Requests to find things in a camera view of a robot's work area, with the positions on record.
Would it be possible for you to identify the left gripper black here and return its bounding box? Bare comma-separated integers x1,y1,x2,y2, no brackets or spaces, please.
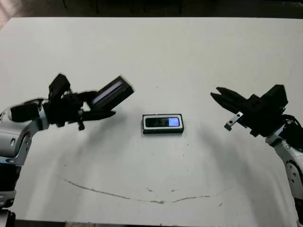
45,90,116,131

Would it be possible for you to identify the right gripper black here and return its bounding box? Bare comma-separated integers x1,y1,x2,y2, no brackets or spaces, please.
210,87,285,138

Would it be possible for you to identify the black box lid with window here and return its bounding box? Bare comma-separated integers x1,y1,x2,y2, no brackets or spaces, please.
90,75,135,112

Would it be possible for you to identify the slim black camera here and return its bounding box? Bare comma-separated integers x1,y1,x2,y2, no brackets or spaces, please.
145,117,180,128

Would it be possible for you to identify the black box white liner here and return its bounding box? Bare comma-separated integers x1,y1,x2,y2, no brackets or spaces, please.
142,113,185,135

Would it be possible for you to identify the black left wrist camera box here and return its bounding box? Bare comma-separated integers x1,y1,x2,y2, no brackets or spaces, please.
48,73,71,101

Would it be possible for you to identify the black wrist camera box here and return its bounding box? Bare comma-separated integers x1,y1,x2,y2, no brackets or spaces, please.
48,73,71,101
260,84,289,111

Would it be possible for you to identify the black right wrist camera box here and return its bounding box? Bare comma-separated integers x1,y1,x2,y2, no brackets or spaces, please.
260,84,289,111

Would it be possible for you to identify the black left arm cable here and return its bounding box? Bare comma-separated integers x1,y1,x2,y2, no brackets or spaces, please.
22,98,48,106

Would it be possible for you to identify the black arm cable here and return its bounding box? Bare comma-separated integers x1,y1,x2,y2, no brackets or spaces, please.
22,98,48,106
281,114,303,130

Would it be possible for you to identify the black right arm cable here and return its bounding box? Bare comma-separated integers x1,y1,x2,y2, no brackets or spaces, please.
281,114,303,130

